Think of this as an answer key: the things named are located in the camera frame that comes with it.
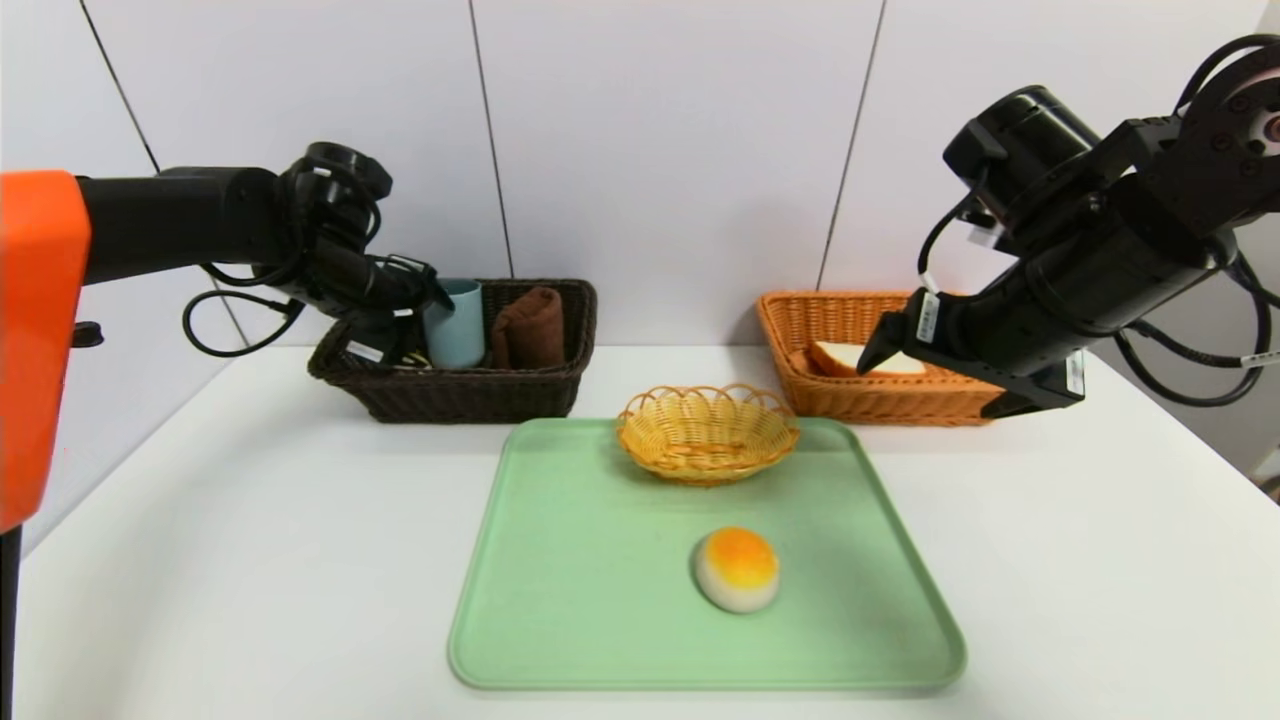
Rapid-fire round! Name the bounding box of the blue-grey plastic cup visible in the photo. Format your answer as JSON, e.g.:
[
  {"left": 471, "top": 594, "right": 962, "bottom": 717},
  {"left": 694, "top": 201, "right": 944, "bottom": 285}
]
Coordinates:
[{"left": 424, "top": 280, "right": 487, "bottom": 371}]

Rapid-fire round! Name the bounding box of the brown towel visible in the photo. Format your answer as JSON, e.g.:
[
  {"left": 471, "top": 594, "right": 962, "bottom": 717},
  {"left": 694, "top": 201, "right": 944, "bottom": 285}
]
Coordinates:
[{"left": 490, "top": 288, "right": 566, "bottom": 371}]

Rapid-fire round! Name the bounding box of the toy bread slice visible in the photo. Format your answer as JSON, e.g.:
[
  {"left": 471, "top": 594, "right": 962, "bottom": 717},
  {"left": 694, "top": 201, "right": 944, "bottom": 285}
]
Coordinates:
[{"left": 809, "top": 341, "right": 928, "bottom": 379}]

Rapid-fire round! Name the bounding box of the orange rectangular wicker basket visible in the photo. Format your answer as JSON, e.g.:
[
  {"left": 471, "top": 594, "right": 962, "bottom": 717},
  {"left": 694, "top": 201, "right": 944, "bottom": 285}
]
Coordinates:
[{"left": 755, "top": 291, "right": 1006, "bottom": 428}]

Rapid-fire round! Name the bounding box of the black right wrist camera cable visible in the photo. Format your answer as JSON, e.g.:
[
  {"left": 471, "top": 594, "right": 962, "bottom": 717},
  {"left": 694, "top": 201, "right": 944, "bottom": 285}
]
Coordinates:
[{"left": 917, "top": 188, "right": 1001, "bottom": 296}]

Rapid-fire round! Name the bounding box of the black left wrist camera cable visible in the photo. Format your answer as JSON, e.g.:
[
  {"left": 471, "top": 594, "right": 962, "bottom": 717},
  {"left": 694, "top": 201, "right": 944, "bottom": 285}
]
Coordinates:
[{"left": 182, "top": 262, "right": 306, "bottom": 359}]

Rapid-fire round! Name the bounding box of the small round yellow basket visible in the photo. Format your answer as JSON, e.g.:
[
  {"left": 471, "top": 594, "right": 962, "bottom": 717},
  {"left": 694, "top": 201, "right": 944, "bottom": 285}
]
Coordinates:
[{"left": 616, "top": 384, "right": 801, "bottom": 487}]

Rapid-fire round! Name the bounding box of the round orange-topped toy bun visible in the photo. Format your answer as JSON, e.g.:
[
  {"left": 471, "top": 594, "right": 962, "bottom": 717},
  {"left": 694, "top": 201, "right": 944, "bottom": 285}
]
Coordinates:
[{"left": 693, "top": 526, "right": 781, "bottom": 614}]

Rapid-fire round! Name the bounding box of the dark brown wicker basket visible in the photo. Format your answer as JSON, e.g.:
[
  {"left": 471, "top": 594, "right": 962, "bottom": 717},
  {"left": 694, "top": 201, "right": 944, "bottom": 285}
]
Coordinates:
[{"left": 307, "top": 279, "right": 598, "bottom": 425}]

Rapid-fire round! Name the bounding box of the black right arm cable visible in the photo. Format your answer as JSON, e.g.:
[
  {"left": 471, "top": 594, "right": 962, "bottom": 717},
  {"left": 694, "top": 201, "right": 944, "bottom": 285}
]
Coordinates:
[{"left": 1113, "top": 250, "right": 1280, "bottom": 408}]

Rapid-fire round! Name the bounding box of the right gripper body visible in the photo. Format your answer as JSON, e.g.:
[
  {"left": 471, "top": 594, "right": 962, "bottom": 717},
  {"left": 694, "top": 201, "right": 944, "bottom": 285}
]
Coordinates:
[{"left": 901, "top": 256, "right": 1087, "bottom": 404}]

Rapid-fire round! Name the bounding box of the black right elbow cable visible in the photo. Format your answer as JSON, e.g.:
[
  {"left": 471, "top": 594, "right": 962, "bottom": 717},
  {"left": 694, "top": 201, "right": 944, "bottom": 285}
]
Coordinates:
[{"left": 1175, "top": 34, "right": 1280, "bottom": 113}]

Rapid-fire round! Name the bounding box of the green plastic tray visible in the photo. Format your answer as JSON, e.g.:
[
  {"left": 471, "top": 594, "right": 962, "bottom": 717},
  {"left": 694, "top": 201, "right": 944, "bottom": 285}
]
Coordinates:
[{"left": 447, "top": 417, "right": 968, "bottom": 691}]

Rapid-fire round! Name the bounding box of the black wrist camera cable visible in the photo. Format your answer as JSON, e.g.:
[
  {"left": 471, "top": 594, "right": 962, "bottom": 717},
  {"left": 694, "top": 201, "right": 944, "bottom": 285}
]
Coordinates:
[
  {"left": 917, "top": 188, "right": 1001, "bottom": 296},
  {"left": 182, "top": 262, "right": 306, "bottom": 359}
]

